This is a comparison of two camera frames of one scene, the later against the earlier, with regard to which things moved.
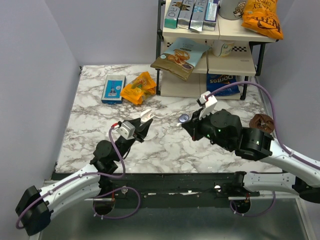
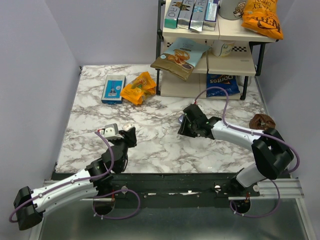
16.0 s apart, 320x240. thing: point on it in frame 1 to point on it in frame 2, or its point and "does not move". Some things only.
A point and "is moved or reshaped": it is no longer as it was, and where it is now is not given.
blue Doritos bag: x=215 y=82 does not move
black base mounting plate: x=186 y=186 does not move
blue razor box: x=113 y=87 does not move
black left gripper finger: x=144 y=128 to x=129 y=137
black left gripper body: x=138 y=137 to x=121 y=144
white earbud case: x=145 y=115 is moved or reshaped
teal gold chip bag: x=181 y=58 does not move
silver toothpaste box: x=185 y=14 does not move
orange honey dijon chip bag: x=262 y=16 does not move
